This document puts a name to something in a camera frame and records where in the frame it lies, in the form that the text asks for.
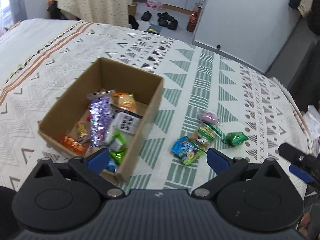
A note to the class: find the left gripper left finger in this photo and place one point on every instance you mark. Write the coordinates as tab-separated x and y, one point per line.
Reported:
78	178

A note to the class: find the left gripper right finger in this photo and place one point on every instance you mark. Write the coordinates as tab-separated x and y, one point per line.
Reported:
230	171

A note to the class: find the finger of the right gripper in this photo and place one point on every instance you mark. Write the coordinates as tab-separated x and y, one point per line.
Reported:
298	158
301	174

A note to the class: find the bright green snack pack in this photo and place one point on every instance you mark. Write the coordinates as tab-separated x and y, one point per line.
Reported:
118	147

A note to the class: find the blue green jelly snack pack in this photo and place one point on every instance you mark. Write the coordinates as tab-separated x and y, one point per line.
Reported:
186	150

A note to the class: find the red candy wrapper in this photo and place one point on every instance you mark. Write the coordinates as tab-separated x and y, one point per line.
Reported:
73	145

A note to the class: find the dark green candy pack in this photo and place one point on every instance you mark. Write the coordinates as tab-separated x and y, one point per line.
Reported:
235	139

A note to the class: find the clear green-edged biscuit pack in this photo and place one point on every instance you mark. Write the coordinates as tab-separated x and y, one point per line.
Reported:
204	136

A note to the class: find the clear yellow snack pack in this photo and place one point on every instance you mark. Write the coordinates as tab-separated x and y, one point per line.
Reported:
82	132

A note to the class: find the purple round pastry pack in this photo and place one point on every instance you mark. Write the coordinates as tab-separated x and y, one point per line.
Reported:
209	117

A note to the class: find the white black-lettered snack pack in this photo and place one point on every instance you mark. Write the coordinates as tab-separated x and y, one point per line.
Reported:
126	121

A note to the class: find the purple wafer pack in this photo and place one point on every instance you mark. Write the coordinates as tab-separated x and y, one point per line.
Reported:
100	113

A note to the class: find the orange cracker pack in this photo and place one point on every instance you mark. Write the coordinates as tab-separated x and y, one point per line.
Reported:
125	101

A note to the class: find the brown cardboard box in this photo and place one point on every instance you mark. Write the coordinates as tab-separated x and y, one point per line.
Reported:
73	106

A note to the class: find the patterned white green bedspread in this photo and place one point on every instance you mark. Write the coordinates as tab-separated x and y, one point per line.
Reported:
41	58

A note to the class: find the red oil bottle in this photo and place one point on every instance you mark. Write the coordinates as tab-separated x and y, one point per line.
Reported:
194	18

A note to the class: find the black slippers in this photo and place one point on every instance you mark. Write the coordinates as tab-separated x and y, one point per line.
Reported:
164	20

